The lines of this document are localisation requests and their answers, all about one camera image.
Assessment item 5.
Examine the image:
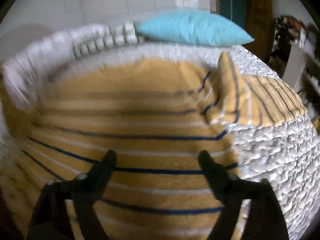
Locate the yellow striped knit garment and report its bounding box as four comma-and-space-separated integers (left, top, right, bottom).
1, 52, 306, 239

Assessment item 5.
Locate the grey dotted bedspread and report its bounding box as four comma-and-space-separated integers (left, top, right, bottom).
37, 41, 320, 240

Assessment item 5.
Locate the pink floral duvet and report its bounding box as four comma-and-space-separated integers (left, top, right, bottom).
3, 24, 110, 111

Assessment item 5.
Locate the white cluttered shelf unit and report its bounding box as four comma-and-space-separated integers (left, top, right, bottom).
269, 15, 319, 120

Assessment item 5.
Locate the olive white-dotted pillow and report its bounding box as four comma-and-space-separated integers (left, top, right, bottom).
73, 22, 145, 59

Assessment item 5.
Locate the turquoise pillow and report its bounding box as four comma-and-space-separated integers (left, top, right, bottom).
137, 10, 254, 47

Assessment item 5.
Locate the wooden door with teal panel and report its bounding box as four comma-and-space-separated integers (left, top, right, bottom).
217, 0, 275, 63

